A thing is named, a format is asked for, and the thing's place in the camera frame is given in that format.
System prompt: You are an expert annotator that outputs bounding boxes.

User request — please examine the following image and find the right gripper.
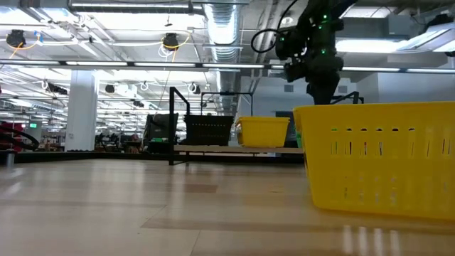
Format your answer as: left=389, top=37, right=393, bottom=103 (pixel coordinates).
left=275, top=21, right=345, bottom=106

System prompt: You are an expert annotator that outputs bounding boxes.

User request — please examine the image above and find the yellow slotted plastic basket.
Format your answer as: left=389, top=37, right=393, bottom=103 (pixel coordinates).
left=236, top=122, right=289, bottom=148
left=235, top=116, right=291, bottom=124
left=292, top=101, right=455, bottom=220

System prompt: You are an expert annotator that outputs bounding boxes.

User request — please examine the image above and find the long ceiling light strip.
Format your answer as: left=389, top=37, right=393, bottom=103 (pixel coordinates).
left=0, top=59, right=455, bottom=74

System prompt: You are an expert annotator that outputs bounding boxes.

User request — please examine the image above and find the white pillar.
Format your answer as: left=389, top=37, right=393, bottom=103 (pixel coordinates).
left=65, top=70, right=100, bottom=152

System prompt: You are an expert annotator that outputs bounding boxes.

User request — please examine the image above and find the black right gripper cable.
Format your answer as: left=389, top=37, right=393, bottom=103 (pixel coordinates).
left=250, top=0, right=301, bottom=54

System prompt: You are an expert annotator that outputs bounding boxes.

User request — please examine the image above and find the wooden shelf with black frame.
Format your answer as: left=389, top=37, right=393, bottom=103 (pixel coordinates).
left=168, top=86, right=364, bottom=166

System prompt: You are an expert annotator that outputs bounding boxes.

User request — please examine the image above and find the black hanging cable reel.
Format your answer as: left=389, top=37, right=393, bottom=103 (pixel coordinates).
left=5, top=28, right=28, bottom=49
left=162, top=32, right=181, bottom=52

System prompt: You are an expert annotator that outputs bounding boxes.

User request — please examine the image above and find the black aluminium table frame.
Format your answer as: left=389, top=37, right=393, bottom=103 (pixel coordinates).
left=0, top=151, right=306, bottom=166

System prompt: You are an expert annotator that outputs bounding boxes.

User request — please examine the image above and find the red and black hose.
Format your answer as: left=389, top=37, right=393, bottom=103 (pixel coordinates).
left=0, top=120, right=41, bottom=152

